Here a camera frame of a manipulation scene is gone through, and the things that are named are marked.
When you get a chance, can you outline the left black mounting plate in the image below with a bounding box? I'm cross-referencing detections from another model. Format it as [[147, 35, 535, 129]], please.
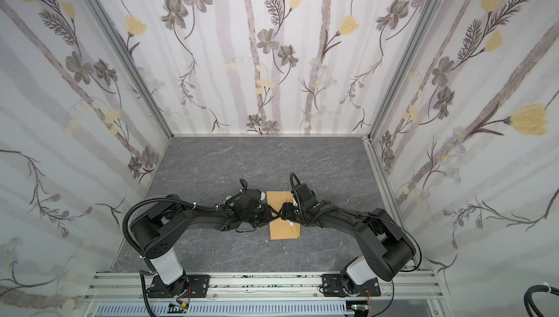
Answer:
[[147, 274, 210, 298]]

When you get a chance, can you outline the white perforated cable duct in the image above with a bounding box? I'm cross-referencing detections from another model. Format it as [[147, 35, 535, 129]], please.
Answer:
[[93, 301, 355, 317]]

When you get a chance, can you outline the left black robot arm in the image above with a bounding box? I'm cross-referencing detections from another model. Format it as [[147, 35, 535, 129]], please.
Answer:
[[122, 188, 278, 297]]

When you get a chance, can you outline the brown kraft envelope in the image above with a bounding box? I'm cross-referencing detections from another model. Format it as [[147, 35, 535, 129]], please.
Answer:
[[266, 191, 301, 241]]

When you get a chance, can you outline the black mounting plate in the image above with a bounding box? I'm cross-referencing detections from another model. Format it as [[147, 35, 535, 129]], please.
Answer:
[[319, 273, 381, 297], [147, 274, 210, 298]]

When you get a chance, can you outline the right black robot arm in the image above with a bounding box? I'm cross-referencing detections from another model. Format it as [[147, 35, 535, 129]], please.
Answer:
[[279, 172, 419, 294]]

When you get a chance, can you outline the black cable bottom right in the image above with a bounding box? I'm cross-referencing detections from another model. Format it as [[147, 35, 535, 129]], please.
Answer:
[[523, 283, 559, 317]]

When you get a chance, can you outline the left black corrugated cable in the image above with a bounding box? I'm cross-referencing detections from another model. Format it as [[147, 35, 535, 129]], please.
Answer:
[[121, 198, 206, 317]]

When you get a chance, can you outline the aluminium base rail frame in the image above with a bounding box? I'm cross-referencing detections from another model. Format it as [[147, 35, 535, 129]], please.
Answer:
[[80, 270, 451, 317]]

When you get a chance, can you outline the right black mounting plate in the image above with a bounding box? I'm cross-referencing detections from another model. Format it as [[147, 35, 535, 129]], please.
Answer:
[[319, 273, 381, 297]]

